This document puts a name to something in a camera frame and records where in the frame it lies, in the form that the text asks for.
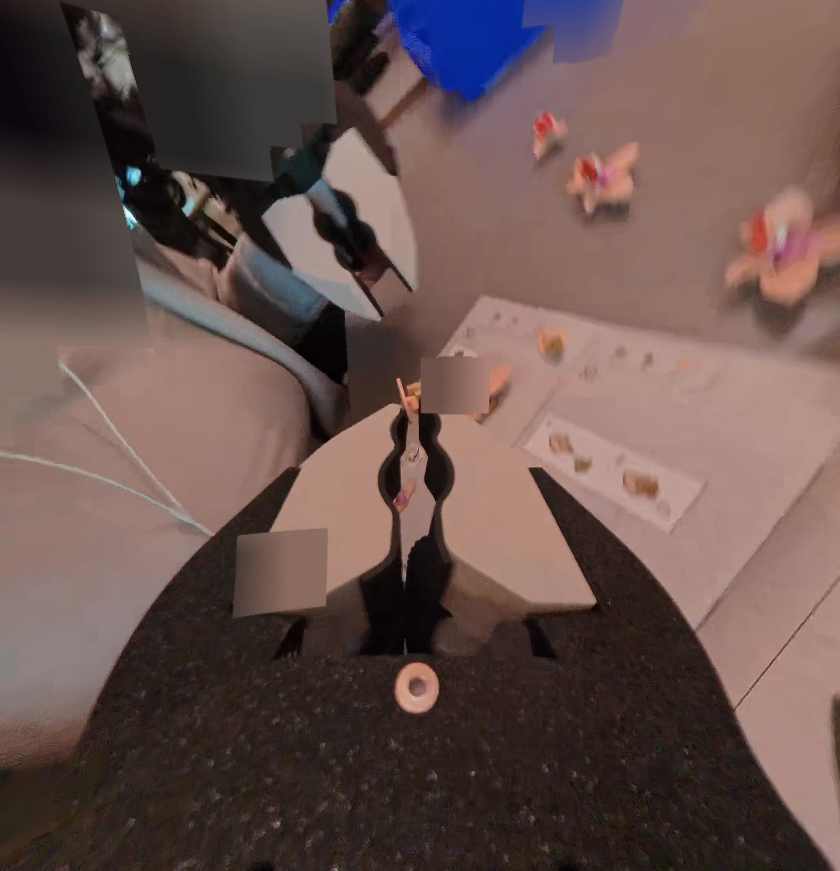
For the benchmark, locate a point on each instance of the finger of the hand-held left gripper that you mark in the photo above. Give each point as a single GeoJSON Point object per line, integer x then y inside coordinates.
{"type": "Point", "coordinates": [379, 197]}
{"type": "Point", "coordinates": [297, 238]}

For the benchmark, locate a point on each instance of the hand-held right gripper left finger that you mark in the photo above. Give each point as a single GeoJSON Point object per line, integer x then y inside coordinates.
{"type": "Point", "coordinates": [345, 490]}

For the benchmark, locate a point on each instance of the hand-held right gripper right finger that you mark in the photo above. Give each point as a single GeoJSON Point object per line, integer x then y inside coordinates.
{"type": "Point", "coordinates": [508, 531]}

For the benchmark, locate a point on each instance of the pink and red toy flower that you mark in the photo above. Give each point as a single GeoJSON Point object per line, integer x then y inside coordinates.
{"type": "Point", "coordinates": [408, 401]}

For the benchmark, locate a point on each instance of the brown wooden furniture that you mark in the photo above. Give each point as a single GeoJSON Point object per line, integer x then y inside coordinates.
{"type": "Point", "coordinates": [365, 122]}

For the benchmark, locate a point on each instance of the blue object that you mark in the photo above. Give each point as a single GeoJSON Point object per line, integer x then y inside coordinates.
{"type": "Point", "coordinates": [461, 47]}

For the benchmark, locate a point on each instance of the small peach and red toy flower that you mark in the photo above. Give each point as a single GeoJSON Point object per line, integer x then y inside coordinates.
{"type": "Point", "coordinates": [548, 133]}

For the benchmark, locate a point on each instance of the peach petal with tan bricks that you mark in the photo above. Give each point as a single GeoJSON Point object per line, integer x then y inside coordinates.
{"type": "Point", "coordinates": [550, 343]}

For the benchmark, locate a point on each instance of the medium peach and red toy flower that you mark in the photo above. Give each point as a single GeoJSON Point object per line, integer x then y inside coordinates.
{"type": "Point", "coordinates": [600, 178]}

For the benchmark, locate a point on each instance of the paper instruction booklet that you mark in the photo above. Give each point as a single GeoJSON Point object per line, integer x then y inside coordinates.
{"type": "Point", "coordinates": [733, 408]}

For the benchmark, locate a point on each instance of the large peach toy flower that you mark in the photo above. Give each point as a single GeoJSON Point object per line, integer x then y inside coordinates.
{"type": "Point", "coordinates": [780, 255]}

